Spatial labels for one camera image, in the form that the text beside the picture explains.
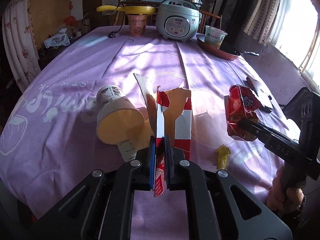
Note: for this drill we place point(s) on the person's right hand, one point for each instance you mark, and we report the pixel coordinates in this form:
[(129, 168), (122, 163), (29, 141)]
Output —
[(279, 200)]

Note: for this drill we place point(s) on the yellow vegetable scrap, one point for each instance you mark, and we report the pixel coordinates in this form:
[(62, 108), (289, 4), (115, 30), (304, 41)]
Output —
[(223, 153)]

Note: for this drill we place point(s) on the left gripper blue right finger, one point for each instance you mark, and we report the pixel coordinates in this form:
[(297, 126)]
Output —
[(169, 162)]

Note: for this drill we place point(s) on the red white torn carton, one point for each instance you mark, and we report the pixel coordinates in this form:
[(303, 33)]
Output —
[(174, 114)]

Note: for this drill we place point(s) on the window curtain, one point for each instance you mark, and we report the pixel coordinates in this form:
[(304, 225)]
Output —
[(261, 20)]

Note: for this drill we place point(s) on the white plastic bag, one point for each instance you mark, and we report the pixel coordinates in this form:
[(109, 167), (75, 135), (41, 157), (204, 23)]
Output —
[(59, 39)]

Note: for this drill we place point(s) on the green instant noodle cup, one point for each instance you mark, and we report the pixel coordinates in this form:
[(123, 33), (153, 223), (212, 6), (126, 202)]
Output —
[(214, 36)]

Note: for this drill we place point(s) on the red snack bag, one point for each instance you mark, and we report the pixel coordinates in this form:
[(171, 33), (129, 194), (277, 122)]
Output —
[(241, 103)]

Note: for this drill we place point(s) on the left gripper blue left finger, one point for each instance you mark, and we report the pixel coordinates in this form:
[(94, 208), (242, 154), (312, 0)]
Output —
[(152, 161)]

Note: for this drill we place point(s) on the brown instant noodle cup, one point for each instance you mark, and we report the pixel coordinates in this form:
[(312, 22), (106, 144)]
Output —
[(137, 24)]

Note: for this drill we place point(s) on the floral white curtain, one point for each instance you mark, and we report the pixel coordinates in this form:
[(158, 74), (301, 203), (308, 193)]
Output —
[(19, 43)]

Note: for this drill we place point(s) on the red frying pan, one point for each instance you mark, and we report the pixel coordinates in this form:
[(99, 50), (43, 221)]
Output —
[(226, 51)]

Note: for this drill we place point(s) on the white paper cup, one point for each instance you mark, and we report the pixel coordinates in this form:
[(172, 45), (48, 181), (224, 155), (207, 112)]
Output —
[(116, 115)]

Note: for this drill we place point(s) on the mint green rice cooker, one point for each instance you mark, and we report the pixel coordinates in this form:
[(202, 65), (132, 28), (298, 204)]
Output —
[(178, 20)]

